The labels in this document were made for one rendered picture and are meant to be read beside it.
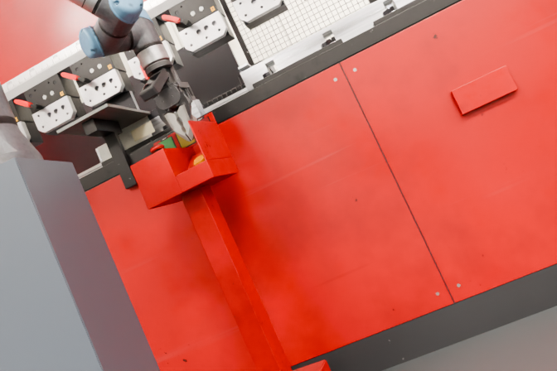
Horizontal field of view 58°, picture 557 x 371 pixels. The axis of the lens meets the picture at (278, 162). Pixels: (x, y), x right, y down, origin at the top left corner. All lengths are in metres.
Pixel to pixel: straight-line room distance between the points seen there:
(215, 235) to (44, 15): 1.06
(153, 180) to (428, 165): 0.73
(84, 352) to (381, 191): 0.88
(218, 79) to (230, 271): 1.12
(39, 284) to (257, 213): 0.76
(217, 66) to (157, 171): 1.03
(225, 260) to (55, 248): 0.53
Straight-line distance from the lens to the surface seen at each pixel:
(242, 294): 1.30
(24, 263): 0.90
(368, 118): 1.44
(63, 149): 2.55
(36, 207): 0.88
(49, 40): 1.96
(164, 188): 1.28
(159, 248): 1.61
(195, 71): 2.27
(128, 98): 1.80
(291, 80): 1.47
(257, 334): 1.32
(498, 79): 1.45
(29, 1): 2.04
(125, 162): 1.61
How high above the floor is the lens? 0.53
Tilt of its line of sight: 5 degrees up
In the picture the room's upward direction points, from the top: 25 degrees counter-clockwise
